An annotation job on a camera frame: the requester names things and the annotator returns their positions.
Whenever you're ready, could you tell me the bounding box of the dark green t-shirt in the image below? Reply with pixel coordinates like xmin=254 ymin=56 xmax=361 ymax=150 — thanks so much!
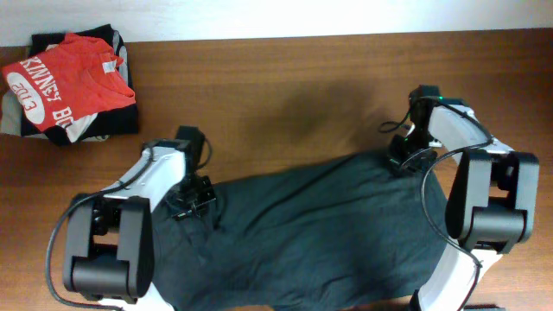
xmin=152 ymin=150 xmax=446 ymax=310

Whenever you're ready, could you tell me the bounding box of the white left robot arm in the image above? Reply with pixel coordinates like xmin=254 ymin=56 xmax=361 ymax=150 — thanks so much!
xmin=60 ymin=126 xmax=215 ymax=310

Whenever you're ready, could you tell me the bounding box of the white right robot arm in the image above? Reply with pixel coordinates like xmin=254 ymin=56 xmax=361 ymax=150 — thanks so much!
xmin=379 ymin=85 xmax=539 ymax=311

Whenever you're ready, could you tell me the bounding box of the black folded t-shirt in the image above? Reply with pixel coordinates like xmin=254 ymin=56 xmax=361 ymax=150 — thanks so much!
xmin=19 ymin=24 xmax=139 ymax=146

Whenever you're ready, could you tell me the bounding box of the white folded t-shirt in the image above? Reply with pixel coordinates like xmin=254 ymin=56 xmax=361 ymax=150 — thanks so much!
xmin=65 ymin=113 xmax=98 ymax=143

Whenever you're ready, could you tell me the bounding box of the red folded t-shirt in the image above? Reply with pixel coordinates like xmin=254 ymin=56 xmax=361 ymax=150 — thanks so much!
xmin=2 ymin=33 xmax=136 ymax=132

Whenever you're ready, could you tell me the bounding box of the grey folded t-shirt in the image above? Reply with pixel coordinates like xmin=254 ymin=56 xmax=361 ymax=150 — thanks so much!
xmin=1 ymin=91 xmax=110 ymax=142

